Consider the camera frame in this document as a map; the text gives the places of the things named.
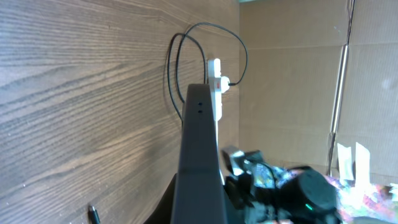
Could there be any black charging cable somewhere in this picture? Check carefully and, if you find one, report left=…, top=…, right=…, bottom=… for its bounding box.
left=87, top=22, right=249, bottom=224

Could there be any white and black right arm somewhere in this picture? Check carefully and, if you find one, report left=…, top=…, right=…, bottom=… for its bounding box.
left=221, top=151, right=342, bottom=224

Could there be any black smartphone with blue screen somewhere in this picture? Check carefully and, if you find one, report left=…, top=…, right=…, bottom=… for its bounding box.
left=170, top=84, right=228, bottom=224

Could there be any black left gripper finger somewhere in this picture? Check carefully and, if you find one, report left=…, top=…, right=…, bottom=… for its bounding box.
left=151, top=174, right=177, bottom=224

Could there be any white power strip cord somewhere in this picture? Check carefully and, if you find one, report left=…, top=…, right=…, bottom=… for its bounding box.
left=215, top=119, right=226, bottom=186

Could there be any white power strip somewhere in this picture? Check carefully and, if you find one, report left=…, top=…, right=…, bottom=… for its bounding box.
left=208, top=58, right=222, bottom=121

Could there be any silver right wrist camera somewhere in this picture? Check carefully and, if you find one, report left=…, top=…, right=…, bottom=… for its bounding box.
left=221, top=146, right=244, bottom=176

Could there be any white charger plug adapter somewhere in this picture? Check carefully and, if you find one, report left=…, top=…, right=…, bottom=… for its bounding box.
left=220, top=76, right=230, bottom=94

